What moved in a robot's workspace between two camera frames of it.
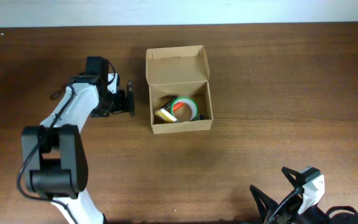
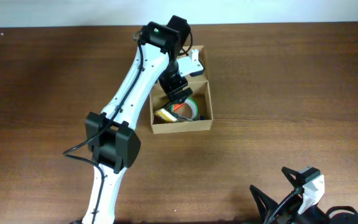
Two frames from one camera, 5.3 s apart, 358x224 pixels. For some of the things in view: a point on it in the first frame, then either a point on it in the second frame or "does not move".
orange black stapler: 177,106 does not move
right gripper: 286,196 does not move
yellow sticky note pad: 163,114 does not move
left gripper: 130,98 to 181,94
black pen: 165,106 to 180,117
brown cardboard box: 182,71 does not move
